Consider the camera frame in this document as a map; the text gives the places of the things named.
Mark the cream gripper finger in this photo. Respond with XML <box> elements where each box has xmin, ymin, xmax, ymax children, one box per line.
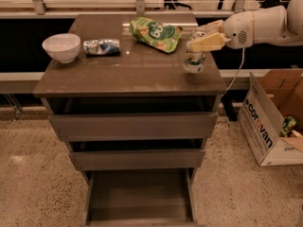
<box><xmin>187</xmin><ymin>32</ymin><xmax>231</xmax><ymax>52</ymax></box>
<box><xmin>197</xmin><ymin>20</ymin><xmax>224</xmax><ymax>34</ymax></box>

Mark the green can in box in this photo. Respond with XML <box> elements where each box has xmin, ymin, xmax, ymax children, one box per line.
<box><xmin>279</xmin><ymin>115</ymin><xmax>296</xmax><ymax>137</ymax></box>

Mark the white cable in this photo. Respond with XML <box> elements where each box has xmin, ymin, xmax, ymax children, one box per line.
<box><xmin>225</xmin><ymin>46</ymin><xmax>246</xmax><ymax>92</ymax></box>

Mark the grey middle drawer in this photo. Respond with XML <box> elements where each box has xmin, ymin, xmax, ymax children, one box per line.
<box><xmin>69</xmin><ymin>139</ymin><xmax>205</xmax><ymax>171</ymax></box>

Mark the grey top drawer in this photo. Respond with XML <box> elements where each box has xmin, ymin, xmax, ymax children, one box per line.
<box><xmin>43</xmin><ymin>96</ymin><xmax>220</xmax><ymax>142</ymax></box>

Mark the metal window railing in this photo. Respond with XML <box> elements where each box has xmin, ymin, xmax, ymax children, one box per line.
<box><xmin>0</xmin><ymin>0</ymin><xmax>303</xmax><ymax>19</ymax></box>

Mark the grey bottom drawer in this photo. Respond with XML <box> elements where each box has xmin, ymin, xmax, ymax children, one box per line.
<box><xmin>81</xmin><ymin>168</ymin><xmax>198</xmax><ymax>227</ymax></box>

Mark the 7up soda can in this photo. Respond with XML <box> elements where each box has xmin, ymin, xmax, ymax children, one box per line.
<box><xmin>183</xmin><ymin>30</ymin><xmax>206</xmax><ymax>74</ymax></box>

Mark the grey drawer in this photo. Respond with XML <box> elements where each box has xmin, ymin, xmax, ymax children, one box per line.
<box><xmin>69</xmin><ymin>139</ymin><xmax>205</xmax><ymax>171</ymax></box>
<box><xmin>43</xmin><ymin>96</ymin><xmax>220</xmax><ymax>142</ymax></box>
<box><xmin>81</xmin><ymin>168</ymin><xmax>198</xmax><ymax>227</ymax></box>

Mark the white bowl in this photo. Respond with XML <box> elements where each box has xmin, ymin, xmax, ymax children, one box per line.
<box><xmin>42</xmin><ymin>33</ymin><xmax>80</xmax><ymax>63</ymax></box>

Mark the grey drawer cabinet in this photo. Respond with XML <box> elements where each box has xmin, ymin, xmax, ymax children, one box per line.
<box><xmin>32</xmin><ymin>12</ymin><xmax>228</xmax><ymax>227</ymax></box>

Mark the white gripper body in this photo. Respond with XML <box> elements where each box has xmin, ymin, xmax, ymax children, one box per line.
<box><xmin>223</xmin><ymin>5</ymin><xmax>288</xmax><ymax>50</ymax></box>

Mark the blue silver snack packet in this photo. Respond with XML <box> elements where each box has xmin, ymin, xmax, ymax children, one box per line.
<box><xmin>83</xmin><ymin>39</ymin><xmax>120</xmax><ymax>56</ymax></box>

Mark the green chip bag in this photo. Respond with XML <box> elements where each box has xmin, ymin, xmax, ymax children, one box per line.
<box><xmin>129</xmin><ymin>16</ymin><xmax>184</xmax><ymax>53</ymax></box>

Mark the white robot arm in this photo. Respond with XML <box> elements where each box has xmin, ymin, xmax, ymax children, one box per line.
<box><xmin>187</xmin><ymin>0</ymin><xmax>303</xmax><ymax>52</ymax></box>

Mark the cardboard box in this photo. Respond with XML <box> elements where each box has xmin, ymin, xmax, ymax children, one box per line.
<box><xmin>238</xmin><ymin>69</ymin><xmax>303</xmax><ymax>166</ymax></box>

